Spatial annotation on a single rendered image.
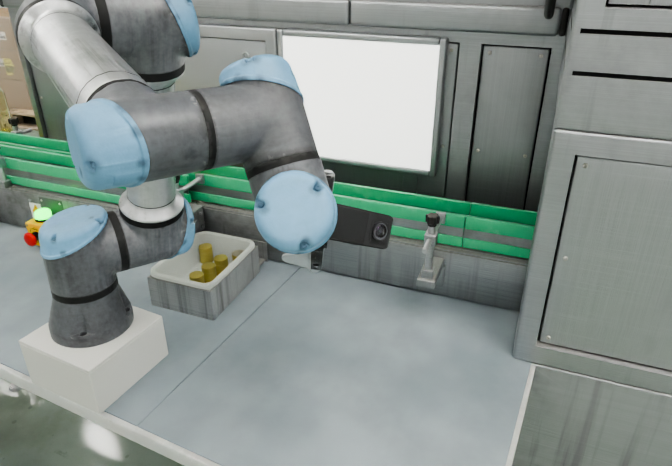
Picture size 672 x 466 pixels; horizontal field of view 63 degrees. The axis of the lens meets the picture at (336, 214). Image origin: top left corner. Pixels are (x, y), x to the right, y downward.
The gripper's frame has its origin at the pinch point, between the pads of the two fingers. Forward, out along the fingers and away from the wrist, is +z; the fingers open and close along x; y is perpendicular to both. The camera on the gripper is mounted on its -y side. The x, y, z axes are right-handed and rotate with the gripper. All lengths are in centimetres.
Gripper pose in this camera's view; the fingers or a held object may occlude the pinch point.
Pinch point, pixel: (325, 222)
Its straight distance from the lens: 84.7
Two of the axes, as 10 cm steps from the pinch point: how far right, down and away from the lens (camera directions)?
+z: 0.0, 0.3, 10.0
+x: -1.4, 9.9, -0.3
